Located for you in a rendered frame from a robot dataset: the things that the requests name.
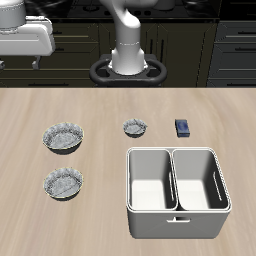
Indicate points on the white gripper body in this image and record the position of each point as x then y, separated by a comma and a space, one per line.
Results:
26, 41

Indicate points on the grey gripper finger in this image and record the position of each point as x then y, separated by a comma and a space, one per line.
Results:
1, 64
36, 62

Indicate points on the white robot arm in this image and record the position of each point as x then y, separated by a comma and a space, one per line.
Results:
128, 50

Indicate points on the largest grey fluted bowl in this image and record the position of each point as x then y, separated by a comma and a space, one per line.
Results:
63, 136

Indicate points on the smallest grey fluted bowl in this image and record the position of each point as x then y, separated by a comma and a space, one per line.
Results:
134, 127

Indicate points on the middle-sized grey fluted bowl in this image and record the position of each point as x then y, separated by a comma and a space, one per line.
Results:
63, 182

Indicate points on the small dark blue box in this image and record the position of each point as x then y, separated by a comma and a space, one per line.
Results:
182, 127

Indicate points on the dark kitchen cupboards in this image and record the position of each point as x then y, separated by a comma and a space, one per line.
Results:
200, 50

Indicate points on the white two-bin basket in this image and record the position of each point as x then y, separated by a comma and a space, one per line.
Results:
176, 220

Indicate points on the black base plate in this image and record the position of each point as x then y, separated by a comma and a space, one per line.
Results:
100, 75

